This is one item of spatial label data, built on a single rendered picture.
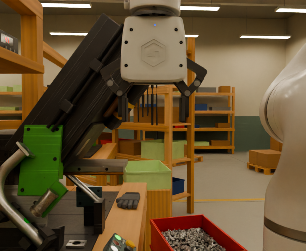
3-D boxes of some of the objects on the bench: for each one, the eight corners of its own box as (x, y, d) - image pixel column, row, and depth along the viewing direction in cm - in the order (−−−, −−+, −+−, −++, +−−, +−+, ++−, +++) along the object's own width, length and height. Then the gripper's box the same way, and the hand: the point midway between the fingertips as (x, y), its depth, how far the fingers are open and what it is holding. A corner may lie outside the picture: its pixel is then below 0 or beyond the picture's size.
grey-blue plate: (103, 223, 107) (102, 186, 107) (102, 225, 105) (101, 187, 105) (77, 223, 107) (77, 186, 107) (75, 225, 105) (75, 187, 105)
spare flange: (65, 247, 88) (65, 245, 88) (69, 242, 92) (69, 239, 92) (83, 248, 88) (83, 245, 88) (86, 242, 92) (86, 239, 91)
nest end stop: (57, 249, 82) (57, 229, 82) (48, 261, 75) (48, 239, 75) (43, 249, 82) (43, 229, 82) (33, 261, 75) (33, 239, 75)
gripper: (204, 20, 50) (203, 121, 50) (103, 20, 50) (103, 121, 50) (213, 3, 42) (212, 122, 43) (94, 3, 42) (94, 122, 43)
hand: (153, 115), depth 47 cm, fingers open, 8 cm apart
